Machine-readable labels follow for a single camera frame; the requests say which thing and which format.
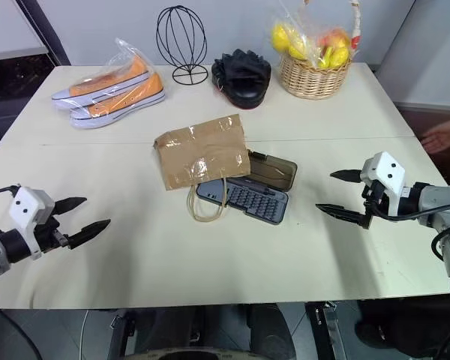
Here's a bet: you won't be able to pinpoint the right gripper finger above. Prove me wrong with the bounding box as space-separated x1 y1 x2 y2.
329 169 362 184
314 203 366 227

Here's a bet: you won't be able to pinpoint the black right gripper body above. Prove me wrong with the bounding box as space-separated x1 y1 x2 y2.
361 179 392 230

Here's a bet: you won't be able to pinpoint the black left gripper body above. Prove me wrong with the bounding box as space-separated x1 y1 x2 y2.
34 214 71 253

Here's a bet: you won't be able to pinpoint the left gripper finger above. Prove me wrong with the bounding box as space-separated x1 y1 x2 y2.
53 196 89 217
67 219 112 251

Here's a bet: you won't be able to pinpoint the tool bit case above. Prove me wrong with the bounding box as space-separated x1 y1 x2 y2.
195 148 299 227

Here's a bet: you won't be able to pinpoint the person's bare hand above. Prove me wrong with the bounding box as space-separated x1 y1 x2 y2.
421 116 450 154

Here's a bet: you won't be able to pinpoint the black metal table leg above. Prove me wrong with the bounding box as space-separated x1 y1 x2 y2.
304 299 349 360
109 308 138 341

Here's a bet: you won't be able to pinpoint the woven wicker basket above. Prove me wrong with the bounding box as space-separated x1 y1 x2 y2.
278 0 362 100

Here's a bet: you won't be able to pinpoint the orange canvas sneaker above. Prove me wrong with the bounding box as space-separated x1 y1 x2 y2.
51 55 154 111
68 72 167 131

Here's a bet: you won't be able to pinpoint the yellow pear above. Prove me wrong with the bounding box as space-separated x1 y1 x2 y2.
317 45 352 70

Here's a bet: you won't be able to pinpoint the dark rounded shape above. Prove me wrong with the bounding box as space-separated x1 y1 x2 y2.
353 298 450 352
243 302 298 360

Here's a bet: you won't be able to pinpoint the yellow lemon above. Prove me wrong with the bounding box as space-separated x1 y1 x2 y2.
271 22 293 52
287 39 311 61

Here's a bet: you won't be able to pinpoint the red yellow apple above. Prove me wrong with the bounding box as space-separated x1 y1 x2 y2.
322 29 352 50

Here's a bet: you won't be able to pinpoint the brown paper bag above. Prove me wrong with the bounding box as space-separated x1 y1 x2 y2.
152 113 253 223

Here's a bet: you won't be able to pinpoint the black ruffled slipper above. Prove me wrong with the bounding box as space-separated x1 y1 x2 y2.
210 48 273 110

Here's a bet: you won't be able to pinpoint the clear plastic fruit wrap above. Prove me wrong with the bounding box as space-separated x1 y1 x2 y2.
271 0 356 71

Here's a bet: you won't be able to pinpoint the orange sneakers in plastic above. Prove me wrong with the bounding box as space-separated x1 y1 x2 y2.
51 37 167 131

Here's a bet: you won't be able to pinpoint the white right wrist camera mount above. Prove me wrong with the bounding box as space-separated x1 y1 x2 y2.
360 151 407 218

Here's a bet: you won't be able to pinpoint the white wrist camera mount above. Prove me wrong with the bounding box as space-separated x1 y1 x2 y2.
360 151 407 218
8 185 56 260

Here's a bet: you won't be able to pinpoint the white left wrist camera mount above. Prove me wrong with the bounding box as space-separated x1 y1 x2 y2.
8 185 56 260

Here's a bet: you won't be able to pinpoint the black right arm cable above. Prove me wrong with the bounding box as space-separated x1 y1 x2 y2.
370 202 450 264

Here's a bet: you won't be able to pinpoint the thin white cable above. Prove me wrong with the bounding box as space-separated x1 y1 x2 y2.
79 309 93 360

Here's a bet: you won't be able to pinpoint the black wire head stand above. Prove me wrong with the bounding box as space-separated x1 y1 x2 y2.
156 4 211 86

